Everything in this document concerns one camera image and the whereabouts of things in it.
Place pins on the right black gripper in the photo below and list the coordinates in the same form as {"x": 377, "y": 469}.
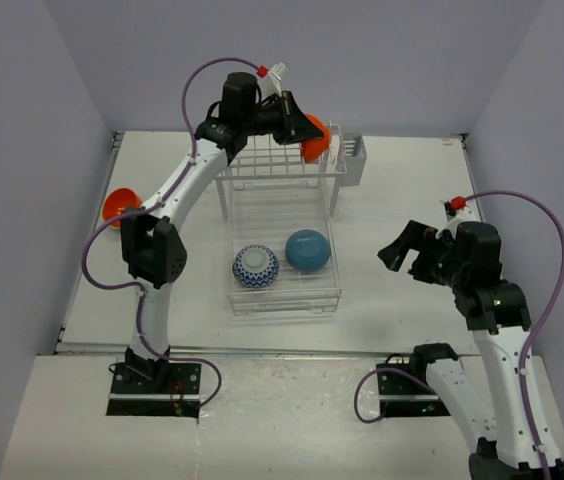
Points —
{"x": 417, "y": 236}

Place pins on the teal bowl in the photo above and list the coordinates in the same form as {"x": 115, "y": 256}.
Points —
{"x": 307, "y": 251}

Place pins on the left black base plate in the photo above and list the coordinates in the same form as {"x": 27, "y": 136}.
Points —
{"x": 174, "y": 393}

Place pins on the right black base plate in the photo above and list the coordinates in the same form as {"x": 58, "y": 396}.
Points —
{"x": 401, "y": 397}

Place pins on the orange bowl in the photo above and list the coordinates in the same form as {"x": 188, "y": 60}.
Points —
{"x": 312, "y": 150}
{"x": 117, "y": 201}

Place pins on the grey cutlery holder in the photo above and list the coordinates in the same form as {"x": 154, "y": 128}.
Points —
{"x": 355, "y": 158}

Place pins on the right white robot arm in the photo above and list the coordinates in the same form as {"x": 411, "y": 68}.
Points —
{"x": 509, "y": 438}

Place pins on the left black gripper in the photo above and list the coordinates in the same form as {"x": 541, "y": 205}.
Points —
{"x": 301, "y": 128}

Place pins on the white wire dish rack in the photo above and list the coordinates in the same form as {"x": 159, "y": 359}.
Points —
{"x": 267, "y": 194}

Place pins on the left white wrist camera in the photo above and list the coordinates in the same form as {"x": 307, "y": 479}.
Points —
{"x": 270, "y": 79}

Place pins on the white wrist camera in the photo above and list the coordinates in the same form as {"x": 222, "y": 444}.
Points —
{"x": 270, "y": 79}
{"x": 457, "y": 211}

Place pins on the blue patterned bowl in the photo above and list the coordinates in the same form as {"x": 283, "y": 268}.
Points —
{"x": 255, "y": 267}

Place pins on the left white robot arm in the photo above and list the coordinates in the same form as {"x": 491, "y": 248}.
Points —
{"x": 250, "y": 105}

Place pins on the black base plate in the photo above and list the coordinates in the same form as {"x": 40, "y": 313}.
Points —
{"x": 401, "y": 397}
{"x": 174, "y": 393}

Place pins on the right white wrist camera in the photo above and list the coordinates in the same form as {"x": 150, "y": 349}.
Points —
{"x": 457, "y": 211}

